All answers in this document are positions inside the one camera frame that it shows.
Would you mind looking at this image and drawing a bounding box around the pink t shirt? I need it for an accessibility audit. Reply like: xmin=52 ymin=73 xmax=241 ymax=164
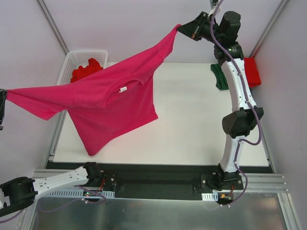
xmin=6 ymin=29 xmax=177 ymax=156

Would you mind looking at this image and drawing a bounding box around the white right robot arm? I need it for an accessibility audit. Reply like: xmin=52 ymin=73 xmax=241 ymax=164
xmin=177 ymin=11 xmax=264 ymax=191

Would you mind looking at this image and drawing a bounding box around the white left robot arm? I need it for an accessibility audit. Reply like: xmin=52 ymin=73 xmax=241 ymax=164
xmin=0 ymin=89 xmax=102 ymax=217

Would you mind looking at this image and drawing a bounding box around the folded green t shirt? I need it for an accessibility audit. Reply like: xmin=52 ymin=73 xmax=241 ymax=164
xmin=210 ymin=64 xmax=229 ymax=91

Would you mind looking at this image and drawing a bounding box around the folded red t shirt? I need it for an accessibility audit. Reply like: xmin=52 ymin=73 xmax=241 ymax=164
xmin=244 ymin=57 xmax=261 ymax=88

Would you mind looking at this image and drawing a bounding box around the white perforated plastic basket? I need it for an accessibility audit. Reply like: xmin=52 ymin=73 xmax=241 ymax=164
xmin=57 ymin=49 xmax=108 ymax=85

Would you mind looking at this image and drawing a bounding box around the red t shirt in basket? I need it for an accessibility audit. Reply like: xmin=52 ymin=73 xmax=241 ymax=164
xmin=70 ymin=58 xmax=103 ymax=83

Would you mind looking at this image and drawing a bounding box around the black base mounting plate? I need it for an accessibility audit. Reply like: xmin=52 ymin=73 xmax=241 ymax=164
xmin=84 ymin=162 xmax=243 ymax=200

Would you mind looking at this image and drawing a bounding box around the left aluminium frame post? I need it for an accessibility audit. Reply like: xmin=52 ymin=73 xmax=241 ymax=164
xmin=36 ymin=0 xmax=69 ymax=55

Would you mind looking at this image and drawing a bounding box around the left aluminium rail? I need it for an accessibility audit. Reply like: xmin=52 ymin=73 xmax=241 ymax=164
xmin=32 ymin=170 xmax=81 ymax=182

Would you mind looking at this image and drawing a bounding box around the aluminium rail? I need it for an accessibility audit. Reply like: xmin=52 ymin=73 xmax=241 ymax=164
xmin=32 ymin=170 xmax=81 ymax=182
xmin=242 ymin=173 xmax=288 ymax=192

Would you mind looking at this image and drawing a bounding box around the left white cable duct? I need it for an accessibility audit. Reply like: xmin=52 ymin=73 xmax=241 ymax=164
xmin=44 ymin=188 xmax=115 ymax=199

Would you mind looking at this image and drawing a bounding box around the white cable duct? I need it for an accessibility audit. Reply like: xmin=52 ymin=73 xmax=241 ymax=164
xmin=44 ymin=188 xmax=115 ymax=199
xmin=201 ymin=192 xmax=218 ymax=202

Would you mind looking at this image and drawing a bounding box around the right aluminium rail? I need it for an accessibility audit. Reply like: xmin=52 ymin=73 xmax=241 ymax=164
xmin=242 ymin=173 xmax=288 ymax=192

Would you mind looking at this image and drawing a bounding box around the right white cable duct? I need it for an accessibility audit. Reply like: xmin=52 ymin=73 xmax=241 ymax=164
xmin=201 ymin=192 xmax=218 ymax=202

